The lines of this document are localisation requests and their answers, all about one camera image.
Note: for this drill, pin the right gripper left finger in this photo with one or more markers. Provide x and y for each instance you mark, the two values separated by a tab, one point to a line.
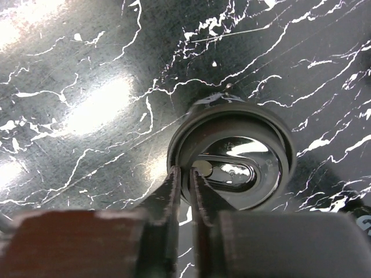
141	242

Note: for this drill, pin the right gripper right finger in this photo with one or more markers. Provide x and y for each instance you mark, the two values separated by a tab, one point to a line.
233	243

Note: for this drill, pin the black cup lid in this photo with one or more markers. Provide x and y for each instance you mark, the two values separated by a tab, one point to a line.
245	153

